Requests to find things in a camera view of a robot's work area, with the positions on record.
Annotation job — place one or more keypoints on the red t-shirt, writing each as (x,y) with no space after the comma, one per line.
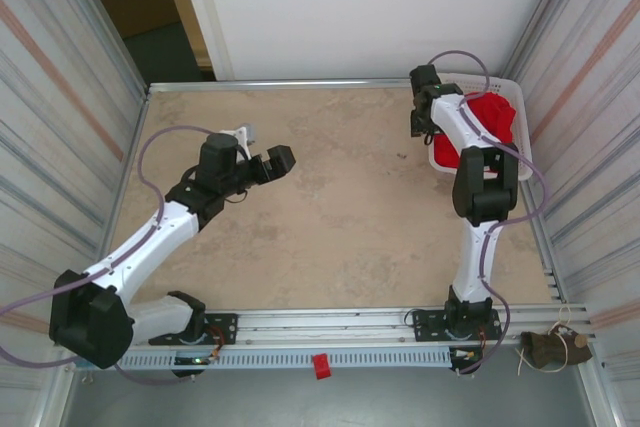
(500,117)

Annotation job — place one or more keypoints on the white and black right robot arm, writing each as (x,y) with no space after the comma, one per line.
(472,257)

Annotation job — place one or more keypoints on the white perforated plastic basket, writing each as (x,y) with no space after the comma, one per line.
(520,137)

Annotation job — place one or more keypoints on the small circuit board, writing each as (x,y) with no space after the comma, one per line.
(462,354)
(195,360)

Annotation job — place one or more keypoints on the small red plastic block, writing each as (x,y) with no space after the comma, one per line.
(321,364)

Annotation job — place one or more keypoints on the brown cloth pouch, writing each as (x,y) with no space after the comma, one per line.
(545,349)

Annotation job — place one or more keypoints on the white door frame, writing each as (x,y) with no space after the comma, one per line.
(206,12)

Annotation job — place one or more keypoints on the aluminium table frame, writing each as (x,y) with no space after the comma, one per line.
(325,319)

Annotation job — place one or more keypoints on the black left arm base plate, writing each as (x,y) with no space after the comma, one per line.
(222,327)

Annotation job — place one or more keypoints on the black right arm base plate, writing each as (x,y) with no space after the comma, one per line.
(425,324)

